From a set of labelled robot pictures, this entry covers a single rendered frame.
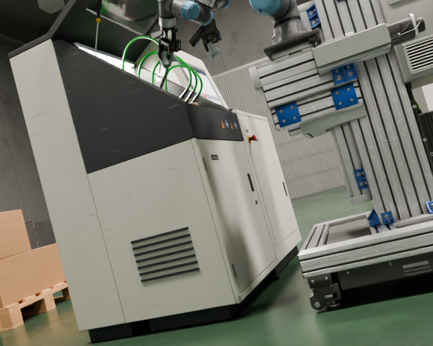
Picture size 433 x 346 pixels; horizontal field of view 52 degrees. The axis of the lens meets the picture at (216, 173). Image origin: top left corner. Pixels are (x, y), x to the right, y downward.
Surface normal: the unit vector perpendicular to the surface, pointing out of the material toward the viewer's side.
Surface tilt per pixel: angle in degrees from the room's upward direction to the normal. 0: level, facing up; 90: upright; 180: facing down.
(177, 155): 90
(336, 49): 90
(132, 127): 90
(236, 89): 90
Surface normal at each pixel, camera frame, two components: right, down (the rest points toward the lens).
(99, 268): -0.36, 0.05
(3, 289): 0.92, -0.27
